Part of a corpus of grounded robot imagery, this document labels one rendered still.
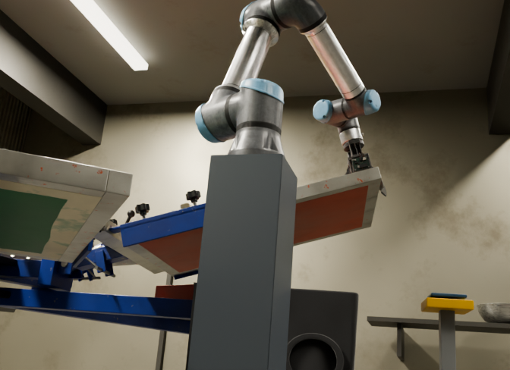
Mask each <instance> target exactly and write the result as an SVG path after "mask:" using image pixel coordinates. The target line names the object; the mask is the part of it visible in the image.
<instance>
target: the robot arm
mask: <svg viewBox="0 0 510 370"><path fill-rule="evenodd" d="M326 20H327V14H326V12H325V11H324V10H323V8H322V6H321V5H320V4H319V2H318V1H317V0H256V1H254V2H251V3H250V4H249V5H248V6H246V7H245V8H244V9H243V11H242V12H241V16H240V22H241V30H242V33H243V35H244V37H243V39H242V40H241V44H240V45H239V47H238V50H237V52H236V54H235V57H234V59H233V61H232V63H231V66H230V68H229V70H228V73H227V74H226V77H225V79H224V81H223V84H222V85H221V86H217V87H216V88H215V89H214V90H213V92H212V95H211V97H210V99H209V101H208V102H207V103H203V104H202V105H201V106H199V107H198V109H197V110H196V114H195V122H196V125H197V129H198V130H199V132H200V134H201V135H202V137H203V138H204V139H205V140H207V141H209V142H211V143H224V142H226V141H227V140H233V139H234V141H233V143H232V145H231V148H230V149H229V151H228V155H249V154H283V155H284V156H285V153H284V150H283V148H282V142H281V133H282V112H283V105H284V102H283V100H284V93H283V90H282V88H281V87H280V86H279V85H277V84H276V83H273V82H271V81H268V80H263V79H257V78H258V75H259V73H260V70H261V67H262V66H263V62H264V60H265V58H266V55H267V52H268V51H269V47H272V46H274V45H275V44H276V43H277V42H278V39H279V36H280V34H281V32H282V31H284V30H287V29H289V28H291V27H296V28H297V29H298V31H299V32H300V34H304V35H305V36H306V37H307V39H308V40H309V42H310V44H311V45H312V47H313V49H314V50H315V52H316V53H317V55H318V57H319V58H320V60H321V62H322V63H323V65H324V67H325V68H326V70H327V71H328V73H329V75H330V77H331V78H332V80H333V81H334V83H335V85H336V86H337V88H338V90H339V92H340V93H341V94H342V96H343V98H342V99H337V100H334V101H331V102H330V101H329V100H325V99H322V100H319V101H318V102H317V103H316V104H315V105H314V107H313V116H314V117H315V119H316V120H318V121H320V122H321V123H323V124H328V125H331V126H333V127H337V128H338V133H339V137H340V140H341V143H342V146H343V149H344V151H345V152H348V169H347V171H346V174H351V173H354V172H358V171H363V170H367V169H370V168H374V167H372V165H371V162H370V157H369V154H368V153H366V154H363V153H362V150H361V148H363V147H364V142H363V137H362V136H363V135H364V134H363V133H360V126H359V123H358V120H357V118H358V117H361V116H364V115H369V114H372V113H374V112H377V111H378V110H379V108H380V106H381V101H380V97H379V94H378V92H376V91H375V90H374V89H371V90H366V88H365V86H364V85H363V83H362V81H361V80H360V78H359V76H358V75H357V72H356V71H355V69H354V67H353V66H352V64H351V62H350V61H349V59H348V57H347V55H346V54H345V52H344V50H343V48H342V47H341V45H340V44H339V42H338V40H337V39H336V37H335V35H334V33H333V32H332V30H331V28H330V26H329V25H328V23H327V22H326ZM346 174H345V175H346Z"/></svg>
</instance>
